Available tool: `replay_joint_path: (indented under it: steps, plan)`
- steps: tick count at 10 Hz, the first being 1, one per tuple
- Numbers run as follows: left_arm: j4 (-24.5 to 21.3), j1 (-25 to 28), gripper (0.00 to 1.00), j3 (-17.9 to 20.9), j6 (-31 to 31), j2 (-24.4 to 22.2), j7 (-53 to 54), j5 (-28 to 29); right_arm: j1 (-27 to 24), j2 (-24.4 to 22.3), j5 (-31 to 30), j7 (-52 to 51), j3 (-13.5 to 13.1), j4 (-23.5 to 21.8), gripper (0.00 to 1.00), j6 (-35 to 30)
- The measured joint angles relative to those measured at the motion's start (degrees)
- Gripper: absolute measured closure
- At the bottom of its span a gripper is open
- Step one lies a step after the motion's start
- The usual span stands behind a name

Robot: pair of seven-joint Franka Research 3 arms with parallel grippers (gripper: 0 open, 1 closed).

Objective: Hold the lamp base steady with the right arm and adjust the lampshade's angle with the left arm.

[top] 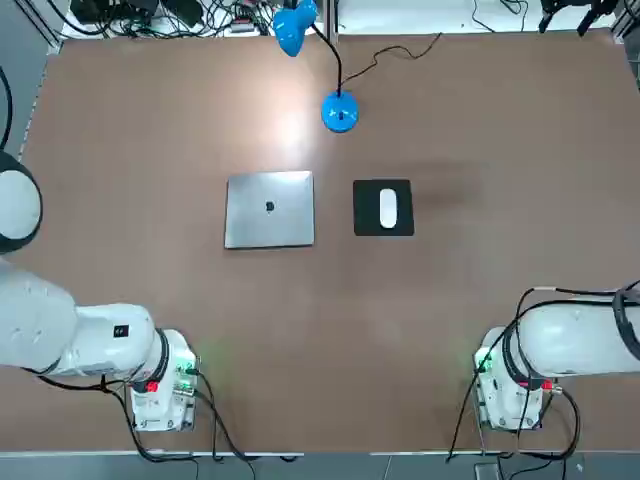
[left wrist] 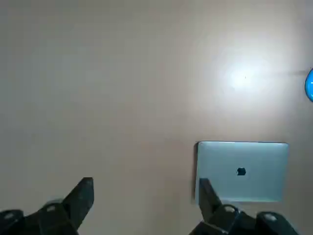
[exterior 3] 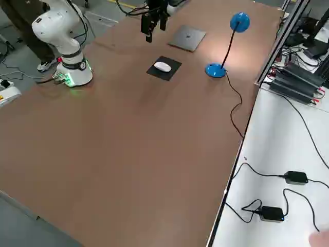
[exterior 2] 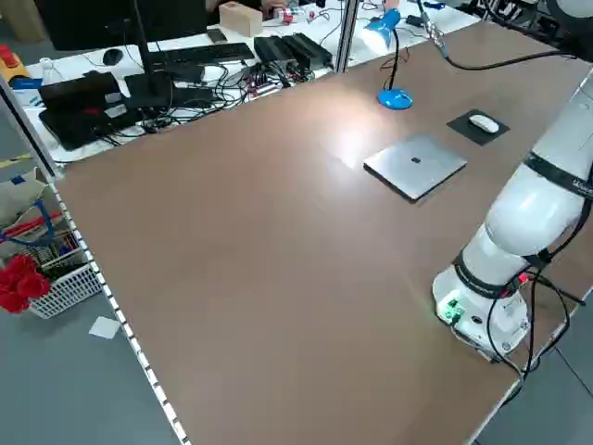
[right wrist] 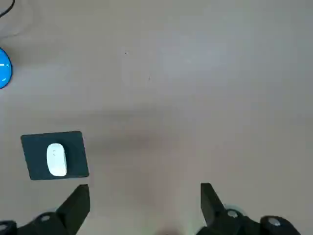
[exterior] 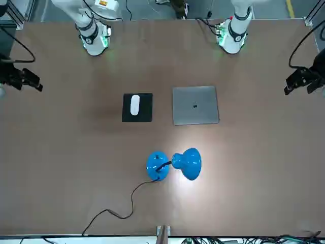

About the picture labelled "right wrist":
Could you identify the black mouse mat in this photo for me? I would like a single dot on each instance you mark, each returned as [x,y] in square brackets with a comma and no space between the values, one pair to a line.
[73,156]

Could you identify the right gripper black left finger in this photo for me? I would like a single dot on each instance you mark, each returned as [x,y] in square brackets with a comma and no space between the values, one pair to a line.
[68,215]

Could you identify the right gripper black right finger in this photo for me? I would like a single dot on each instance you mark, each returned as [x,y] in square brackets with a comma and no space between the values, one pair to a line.
[215,213]

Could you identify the white computer mouse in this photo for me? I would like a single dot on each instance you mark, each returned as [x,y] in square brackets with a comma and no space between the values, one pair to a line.
[56,160]

